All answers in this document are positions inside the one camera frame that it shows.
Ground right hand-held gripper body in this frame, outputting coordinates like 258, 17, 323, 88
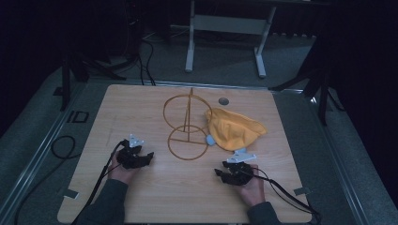
222, 148, 258, 187

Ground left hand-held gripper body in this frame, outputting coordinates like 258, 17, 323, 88
116, 133, 148, 170

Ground yellow cloth hat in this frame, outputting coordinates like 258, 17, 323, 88
205, 107, 268, 153

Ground person's left hand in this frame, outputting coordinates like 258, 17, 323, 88
107, 152, 139, 186

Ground person's right hand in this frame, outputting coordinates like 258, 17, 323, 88
237, 164, 267, 208

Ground grey tape piece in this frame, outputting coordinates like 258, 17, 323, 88
293, 186, 313, 197

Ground black tripod stand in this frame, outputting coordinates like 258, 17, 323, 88
52, 51, 128, 113
268, 31, 346, 127

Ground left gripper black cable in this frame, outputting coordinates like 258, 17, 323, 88
70, 139, 130, 225

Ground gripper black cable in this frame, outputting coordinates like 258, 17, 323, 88
250, 167, 323, 224
70, 139, 130, 225

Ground gold wire rack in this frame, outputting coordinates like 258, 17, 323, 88
162, 87, 214, 162

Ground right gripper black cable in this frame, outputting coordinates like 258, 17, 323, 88
250, 167, 323, 224

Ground black floor cable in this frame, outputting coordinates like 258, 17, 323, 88
12, 135, 78, 225

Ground black hanging cables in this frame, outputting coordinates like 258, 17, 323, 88
123, 0, 157, 86

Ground metal floor rail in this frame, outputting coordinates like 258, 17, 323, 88
0, 82, 87, 217
308, 93, 381, 225

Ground white metal desk frame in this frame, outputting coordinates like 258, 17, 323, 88
183, 0, 278, 79

